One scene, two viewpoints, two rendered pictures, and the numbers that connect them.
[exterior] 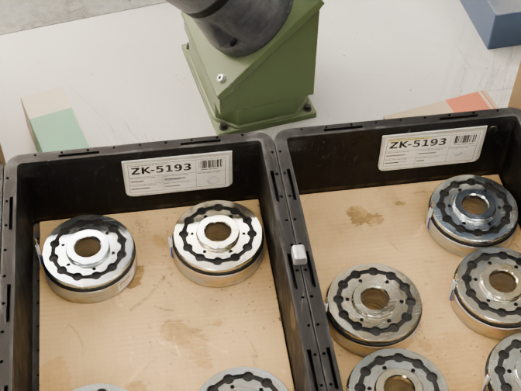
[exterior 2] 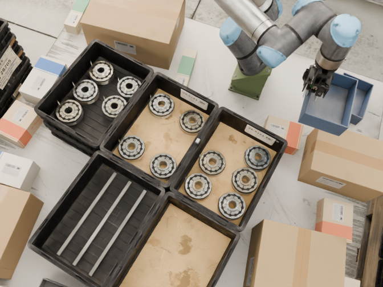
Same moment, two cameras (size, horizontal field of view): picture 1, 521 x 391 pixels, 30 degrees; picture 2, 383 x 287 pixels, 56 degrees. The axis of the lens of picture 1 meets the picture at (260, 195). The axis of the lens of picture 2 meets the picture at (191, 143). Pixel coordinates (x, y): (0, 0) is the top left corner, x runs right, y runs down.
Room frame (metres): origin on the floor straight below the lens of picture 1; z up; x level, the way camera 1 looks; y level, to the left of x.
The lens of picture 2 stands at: (0.13, -0.29, 2.18)
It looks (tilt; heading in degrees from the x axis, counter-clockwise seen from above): 67 degrees down; 31
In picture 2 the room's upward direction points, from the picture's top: 9 degrees clockwise
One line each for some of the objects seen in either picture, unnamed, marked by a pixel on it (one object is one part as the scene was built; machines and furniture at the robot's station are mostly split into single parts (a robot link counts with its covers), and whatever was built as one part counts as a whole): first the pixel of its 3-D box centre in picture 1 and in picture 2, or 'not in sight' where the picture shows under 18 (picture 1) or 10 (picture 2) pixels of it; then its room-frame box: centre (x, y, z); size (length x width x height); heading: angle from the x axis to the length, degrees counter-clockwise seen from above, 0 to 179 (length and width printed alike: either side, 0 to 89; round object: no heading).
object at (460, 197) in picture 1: (474, 205); (258, 156); (0.73, -0.25, 0.86); 0.05 x 0.05 x 0.01
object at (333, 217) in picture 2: not in sight; (333, 221); (0.75, -0.64, 0.74); 0.16 x 0.12 x 0.07; 27
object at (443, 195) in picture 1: (474, 208); (257, 156); (0.73, -0.25, 0.86); 0.10 x 0.10 x 0.01
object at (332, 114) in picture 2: not in sight; (328, 101); (0.95, -0.33, 1.10); 0.20 x 0.15 x 0.07; 20
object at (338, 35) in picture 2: not in sight; (339, 37); (0.90, -0.24, 1.41); 0.09 x 0.08 x 0.11; 75
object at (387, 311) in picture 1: (374, 299); (212, 162); (0.59, -0.12, 0.86); 0.05 x 0.05 x 0.01
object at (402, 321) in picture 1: (374, 302); (212, 162); (0.59, -0.12, 0.86); 0.10 x 0.10 x 0.01
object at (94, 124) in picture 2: not in sight; (98, 97); (0.51, 0.40, 0.87); 0.40 x 0.30 x 0.11; 9
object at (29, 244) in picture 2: not in sight; (99, 217); (0.16, 0.04, 0.92); 0.40 x 0.30 x 0.02; 9
